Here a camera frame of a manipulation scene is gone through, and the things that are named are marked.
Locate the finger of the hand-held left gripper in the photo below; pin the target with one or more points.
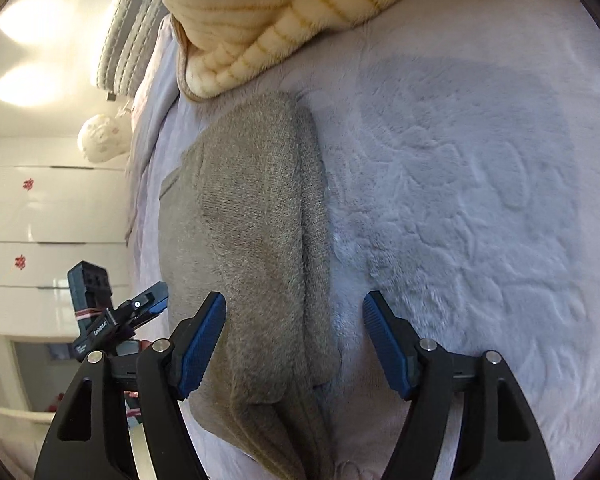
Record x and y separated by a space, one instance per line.
152 300

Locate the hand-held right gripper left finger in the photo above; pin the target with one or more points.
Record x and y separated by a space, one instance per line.
205 340

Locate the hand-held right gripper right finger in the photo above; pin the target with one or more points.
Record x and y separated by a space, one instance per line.
387 345

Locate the grey-brown sock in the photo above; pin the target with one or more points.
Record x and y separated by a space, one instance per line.
260 210

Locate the red wardrobe sticker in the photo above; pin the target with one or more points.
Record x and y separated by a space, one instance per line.
20 261
28 184

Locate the white glossy wardrobe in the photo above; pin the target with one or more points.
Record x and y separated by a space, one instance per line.
55 220

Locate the lavender plush bed cover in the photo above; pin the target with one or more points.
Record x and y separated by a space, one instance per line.
455 220

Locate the white round pillow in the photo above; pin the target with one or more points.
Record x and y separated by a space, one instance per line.
102 137

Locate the grey padded headboard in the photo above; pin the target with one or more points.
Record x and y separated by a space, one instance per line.
127 25

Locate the cream striped fleece blanket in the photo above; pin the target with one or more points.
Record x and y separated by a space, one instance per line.
290 15

